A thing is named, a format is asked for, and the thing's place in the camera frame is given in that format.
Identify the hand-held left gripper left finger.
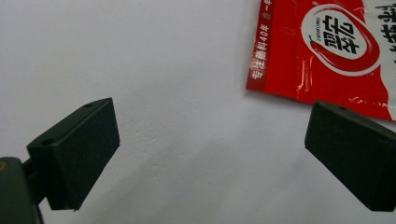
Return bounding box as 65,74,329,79
21,97,121,212

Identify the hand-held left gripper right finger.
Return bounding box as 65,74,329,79
304,100,396,213

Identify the red seasoning packet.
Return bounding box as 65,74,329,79
246,0,396,122

